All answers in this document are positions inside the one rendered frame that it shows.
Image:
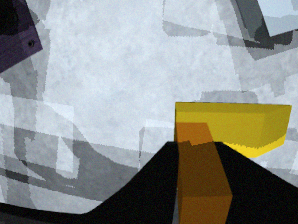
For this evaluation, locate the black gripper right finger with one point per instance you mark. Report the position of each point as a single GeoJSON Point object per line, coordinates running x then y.
{"type": "Point", "coordinates": [259, 196]}

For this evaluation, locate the yellow chock with orange handle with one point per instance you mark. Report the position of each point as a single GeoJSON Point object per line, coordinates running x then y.
{"type": "Point", "coordinates": [251, 129]}

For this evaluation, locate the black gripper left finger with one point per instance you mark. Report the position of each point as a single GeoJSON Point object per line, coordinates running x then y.
{"type": "Point", "coordinates": [147, 198]}

